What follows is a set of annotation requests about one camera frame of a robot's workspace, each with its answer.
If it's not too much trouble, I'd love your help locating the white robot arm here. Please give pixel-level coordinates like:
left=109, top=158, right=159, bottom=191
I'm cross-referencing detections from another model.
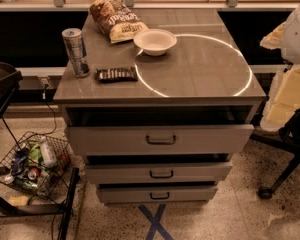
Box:
left=260, top=4, right=300, bottom=132

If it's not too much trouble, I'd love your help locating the grey drawer cabinet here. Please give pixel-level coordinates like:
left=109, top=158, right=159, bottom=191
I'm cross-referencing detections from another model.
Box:
left=54, top=9, right=265, bottom=190

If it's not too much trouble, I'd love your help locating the grey top drawer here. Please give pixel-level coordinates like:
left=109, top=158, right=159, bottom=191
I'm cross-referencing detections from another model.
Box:
left=65, top=124, right=254, bottom=156

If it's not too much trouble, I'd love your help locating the white bowl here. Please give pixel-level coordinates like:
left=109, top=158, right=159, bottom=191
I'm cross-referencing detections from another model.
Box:
left=133, top=29, right=177, bottom=56

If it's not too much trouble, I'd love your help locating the brown chips bag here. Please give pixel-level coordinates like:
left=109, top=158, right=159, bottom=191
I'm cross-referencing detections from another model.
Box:
left=89, top=0, right=148, bottom=43

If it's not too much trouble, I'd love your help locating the silver drink can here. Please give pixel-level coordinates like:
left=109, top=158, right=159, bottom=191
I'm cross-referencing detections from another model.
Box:
left=62, top=28, right=90, bottom=77

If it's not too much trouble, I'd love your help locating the clear plastic bottle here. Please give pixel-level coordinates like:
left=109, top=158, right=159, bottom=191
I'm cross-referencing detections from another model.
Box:
left=40, top=136, right=57, bottom=168

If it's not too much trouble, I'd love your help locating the red soda can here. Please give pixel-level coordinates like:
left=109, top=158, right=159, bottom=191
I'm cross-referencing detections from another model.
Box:
left=27, top=167, right=41, bottom=181

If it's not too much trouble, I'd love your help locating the black office chair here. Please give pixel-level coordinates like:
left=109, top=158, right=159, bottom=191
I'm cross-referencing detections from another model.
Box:
left=250, top=108, right=300, bottom=199

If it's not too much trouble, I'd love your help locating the black cart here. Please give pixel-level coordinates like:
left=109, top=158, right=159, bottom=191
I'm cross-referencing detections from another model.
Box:
left=0, top=62, right=80, bottom=240

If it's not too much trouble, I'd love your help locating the black power cable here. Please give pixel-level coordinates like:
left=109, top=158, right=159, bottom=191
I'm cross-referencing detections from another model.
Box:
left=29, top=82, right=59, bottom=138

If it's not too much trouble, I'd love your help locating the wire basket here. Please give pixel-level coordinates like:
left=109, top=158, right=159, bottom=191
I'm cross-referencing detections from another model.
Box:
left=0, top=132, right=71, bottom=196

